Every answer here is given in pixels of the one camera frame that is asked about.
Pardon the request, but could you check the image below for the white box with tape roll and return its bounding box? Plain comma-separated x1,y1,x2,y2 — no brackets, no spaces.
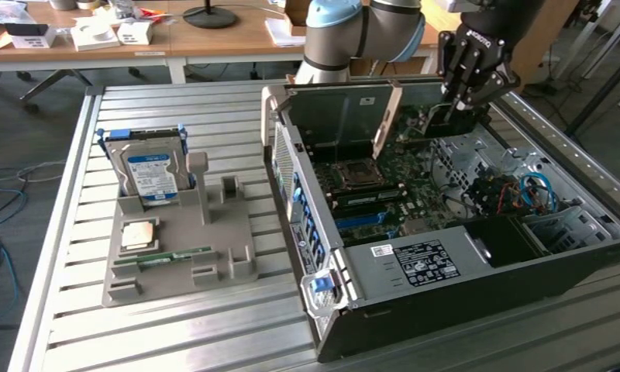
71,17,121,52

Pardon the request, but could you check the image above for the blue floor cable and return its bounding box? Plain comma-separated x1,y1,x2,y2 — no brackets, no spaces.
0,170,29,332

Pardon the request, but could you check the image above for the brown cardboard box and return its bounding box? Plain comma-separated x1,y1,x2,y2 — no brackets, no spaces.
283,0,311,26

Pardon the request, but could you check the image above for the blue wire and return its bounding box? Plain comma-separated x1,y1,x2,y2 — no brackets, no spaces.
519,171,560,215

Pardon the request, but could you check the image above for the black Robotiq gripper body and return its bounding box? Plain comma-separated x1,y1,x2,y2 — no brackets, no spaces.
452,0,550,78

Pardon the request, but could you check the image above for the CPU chip with metal lid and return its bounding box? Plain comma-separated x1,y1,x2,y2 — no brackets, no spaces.
121,222,156,249

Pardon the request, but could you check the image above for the white box with black lid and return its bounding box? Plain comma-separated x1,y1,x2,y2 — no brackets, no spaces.
2,22,57,50

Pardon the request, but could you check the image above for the graphics card with metal bracket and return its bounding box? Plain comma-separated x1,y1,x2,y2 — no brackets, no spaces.
373,79,492,160

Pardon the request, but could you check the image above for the green RAM stick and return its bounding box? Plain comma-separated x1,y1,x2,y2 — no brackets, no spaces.
113,247,213,268

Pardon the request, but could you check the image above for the metal disk bay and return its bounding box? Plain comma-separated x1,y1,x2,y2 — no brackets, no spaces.
522,205,619,255

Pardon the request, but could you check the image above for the blue release latch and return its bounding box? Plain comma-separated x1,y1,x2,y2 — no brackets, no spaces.
309,275,337,295

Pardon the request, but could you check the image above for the black and red wire bundle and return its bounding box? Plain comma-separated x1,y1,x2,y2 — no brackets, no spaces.
467,174,526,216

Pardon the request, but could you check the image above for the stack of white papers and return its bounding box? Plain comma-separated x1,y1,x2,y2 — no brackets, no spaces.
264,17,307,48

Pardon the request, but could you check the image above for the green motherboard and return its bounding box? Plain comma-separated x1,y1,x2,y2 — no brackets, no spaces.
309,137,471,247

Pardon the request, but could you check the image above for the CPU socket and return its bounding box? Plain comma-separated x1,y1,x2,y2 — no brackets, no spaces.
335,160,387,187

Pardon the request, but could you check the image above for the white floor cable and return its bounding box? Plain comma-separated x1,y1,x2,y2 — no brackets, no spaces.
0,160,67,184

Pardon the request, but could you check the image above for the wooden cabinet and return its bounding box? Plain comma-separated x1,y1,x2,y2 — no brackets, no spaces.
423,0,583,94

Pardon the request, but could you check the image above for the grey power supply unit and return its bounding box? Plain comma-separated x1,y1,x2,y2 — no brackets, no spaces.
335,226,492,305

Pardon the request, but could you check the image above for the crumpled plastic packaging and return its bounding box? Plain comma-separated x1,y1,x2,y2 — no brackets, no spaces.
105,0,145,20

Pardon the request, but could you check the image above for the hard disk in blue carrier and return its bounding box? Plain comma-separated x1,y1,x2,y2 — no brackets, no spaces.
96,124,191,208

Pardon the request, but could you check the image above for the grey plastic parts rack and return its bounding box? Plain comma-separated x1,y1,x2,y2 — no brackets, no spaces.
101,151,260,309

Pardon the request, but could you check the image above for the metal drive cage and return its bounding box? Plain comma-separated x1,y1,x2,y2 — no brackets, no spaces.
428,133,506,187

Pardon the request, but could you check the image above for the black round lamp base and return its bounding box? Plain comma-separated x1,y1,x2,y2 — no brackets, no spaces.
181,0,239,30

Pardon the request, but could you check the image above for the black slanted pole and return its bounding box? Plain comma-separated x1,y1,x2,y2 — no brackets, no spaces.
566,34,620,137

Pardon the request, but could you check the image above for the open black PC case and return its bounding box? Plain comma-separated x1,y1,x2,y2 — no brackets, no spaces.
260,71,620,363

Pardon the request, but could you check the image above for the small white labelled box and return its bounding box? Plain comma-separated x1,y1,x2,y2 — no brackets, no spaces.
117,21,155,46

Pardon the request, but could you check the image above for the clear plastic bag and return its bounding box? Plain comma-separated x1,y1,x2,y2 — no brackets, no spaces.
0,0,37,26

